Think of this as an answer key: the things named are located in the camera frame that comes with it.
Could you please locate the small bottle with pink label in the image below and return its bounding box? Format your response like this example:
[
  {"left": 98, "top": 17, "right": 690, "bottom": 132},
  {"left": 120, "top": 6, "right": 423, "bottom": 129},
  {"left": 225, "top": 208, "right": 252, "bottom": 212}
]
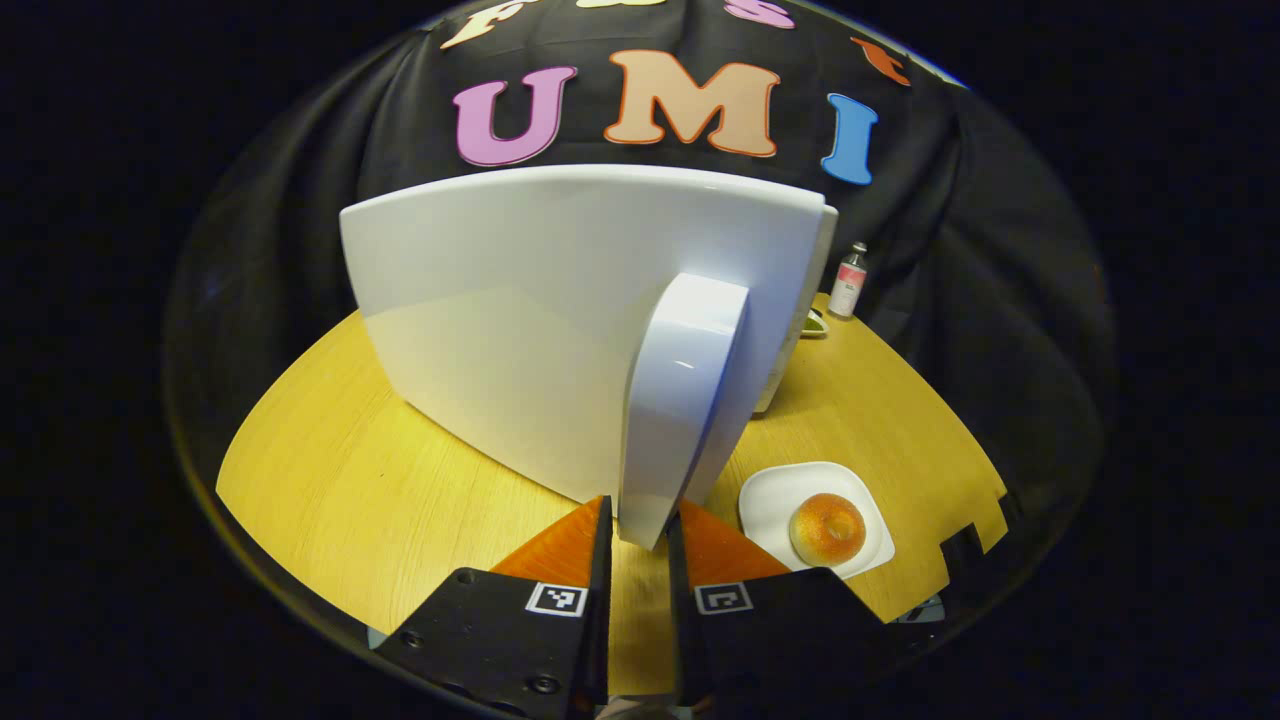
[{"left": 828, "top": 241, "right": 869, "bottom": 321}]

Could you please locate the white square plate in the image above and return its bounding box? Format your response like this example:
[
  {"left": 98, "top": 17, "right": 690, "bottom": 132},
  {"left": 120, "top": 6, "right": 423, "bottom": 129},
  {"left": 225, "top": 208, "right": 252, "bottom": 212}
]
[{"left": 738, "top": 461, "right": 896, "bottom": 581}]

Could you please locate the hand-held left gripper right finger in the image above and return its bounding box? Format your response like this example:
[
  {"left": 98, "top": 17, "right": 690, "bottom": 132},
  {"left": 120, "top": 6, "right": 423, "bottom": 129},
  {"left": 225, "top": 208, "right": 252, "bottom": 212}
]
[{"left": 667, "top": 498, "right": 901, "bottom": 706}]

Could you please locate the golden bagel bread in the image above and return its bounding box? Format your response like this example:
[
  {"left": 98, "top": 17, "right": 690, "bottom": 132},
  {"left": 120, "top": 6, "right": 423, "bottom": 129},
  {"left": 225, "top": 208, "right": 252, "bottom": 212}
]
[{"left": 789, "top": 492, "right": 868, "bottom": 568}]

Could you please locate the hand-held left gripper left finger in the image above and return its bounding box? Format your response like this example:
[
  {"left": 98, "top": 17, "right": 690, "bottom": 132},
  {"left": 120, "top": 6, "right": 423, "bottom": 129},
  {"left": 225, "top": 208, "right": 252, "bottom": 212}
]
[{"left": 375, "top": 495, "right": 613, "bottom": 720}]

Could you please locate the white microwave oven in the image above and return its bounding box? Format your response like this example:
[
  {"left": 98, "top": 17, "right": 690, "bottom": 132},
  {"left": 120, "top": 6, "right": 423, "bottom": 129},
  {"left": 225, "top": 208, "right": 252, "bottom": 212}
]
[{"left": 340, "top": 165, "right": 839, "bottom": 552}]

